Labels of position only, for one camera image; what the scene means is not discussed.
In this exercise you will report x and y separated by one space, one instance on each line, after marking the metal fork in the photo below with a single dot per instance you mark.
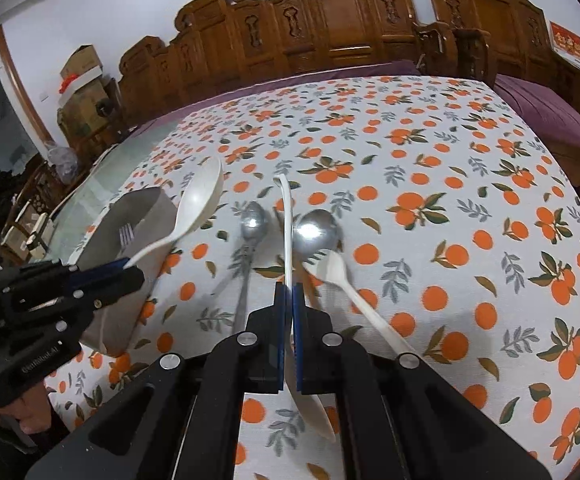
126 235

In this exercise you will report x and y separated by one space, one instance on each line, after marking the plastic bag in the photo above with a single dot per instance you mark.
64 160

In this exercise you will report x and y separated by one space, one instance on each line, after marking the small metal spoon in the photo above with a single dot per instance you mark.
253 229

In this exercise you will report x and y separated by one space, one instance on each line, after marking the purple armchair cushion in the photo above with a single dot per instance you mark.
548 115

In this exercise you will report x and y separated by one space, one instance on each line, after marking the carved wooden bench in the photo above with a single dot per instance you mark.
225 45

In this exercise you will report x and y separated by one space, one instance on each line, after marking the metal tray container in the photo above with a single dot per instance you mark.
132 223

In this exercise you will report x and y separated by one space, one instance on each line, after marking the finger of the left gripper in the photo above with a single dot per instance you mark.
100 272
102 293

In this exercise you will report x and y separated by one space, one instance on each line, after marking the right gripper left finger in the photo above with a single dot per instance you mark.
211 390

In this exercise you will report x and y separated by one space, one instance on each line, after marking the orange print tablecloth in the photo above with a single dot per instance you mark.
458 226

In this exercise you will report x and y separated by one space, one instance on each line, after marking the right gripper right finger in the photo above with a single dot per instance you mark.
364 386

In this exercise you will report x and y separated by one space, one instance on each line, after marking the white plastic fork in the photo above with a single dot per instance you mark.
329 267

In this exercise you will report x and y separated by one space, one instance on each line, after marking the person's left hand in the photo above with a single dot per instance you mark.
32 410

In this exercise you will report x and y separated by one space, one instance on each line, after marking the red sign card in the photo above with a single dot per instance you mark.
565 41

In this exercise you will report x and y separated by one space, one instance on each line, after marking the large metal spoon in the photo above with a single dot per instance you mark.
315 237

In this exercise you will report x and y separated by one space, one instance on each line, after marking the purple bench cushion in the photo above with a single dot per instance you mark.
395 68

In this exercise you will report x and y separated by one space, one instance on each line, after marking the carved wooden armchair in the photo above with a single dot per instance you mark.
510 37

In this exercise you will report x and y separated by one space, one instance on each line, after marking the cardboard boxes stack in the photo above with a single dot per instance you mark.
84 104

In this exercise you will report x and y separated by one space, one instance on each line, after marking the large white plastic ladle spoon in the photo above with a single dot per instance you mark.
198 202

